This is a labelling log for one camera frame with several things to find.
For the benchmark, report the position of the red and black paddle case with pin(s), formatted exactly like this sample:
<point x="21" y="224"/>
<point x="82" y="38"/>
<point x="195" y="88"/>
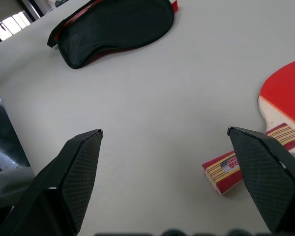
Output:
<point x="113" y="29"/>

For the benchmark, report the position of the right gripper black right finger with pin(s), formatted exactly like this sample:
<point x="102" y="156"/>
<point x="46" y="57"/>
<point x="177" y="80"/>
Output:
<point x="265" y="177"/>

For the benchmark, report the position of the red table tennis paddle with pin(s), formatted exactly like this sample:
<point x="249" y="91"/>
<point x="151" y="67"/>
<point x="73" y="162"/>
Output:
<point x="285" y="93"/>

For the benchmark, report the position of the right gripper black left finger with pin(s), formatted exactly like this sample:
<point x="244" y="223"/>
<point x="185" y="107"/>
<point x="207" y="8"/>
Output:
<point x="64" y="186"/>

